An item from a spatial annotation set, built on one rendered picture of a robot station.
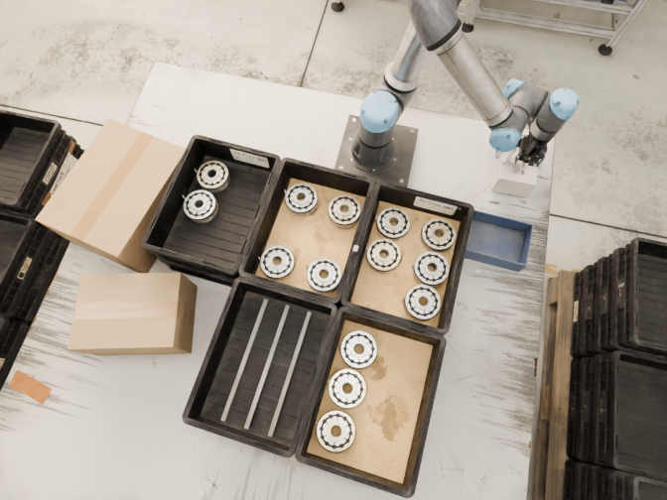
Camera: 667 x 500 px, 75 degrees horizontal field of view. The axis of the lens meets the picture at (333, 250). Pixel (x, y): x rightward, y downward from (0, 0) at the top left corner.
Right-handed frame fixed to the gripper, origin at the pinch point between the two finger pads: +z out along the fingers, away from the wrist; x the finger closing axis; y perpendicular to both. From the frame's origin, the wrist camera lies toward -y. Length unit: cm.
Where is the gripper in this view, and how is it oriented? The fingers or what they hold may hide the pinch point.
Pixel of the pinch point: (517, 160)
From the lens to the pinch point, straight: 165.7
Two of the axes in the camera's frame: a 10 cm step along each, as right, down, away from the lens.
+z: 0.2, 3.3, 9.4
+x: 9.7, 2.1, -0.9
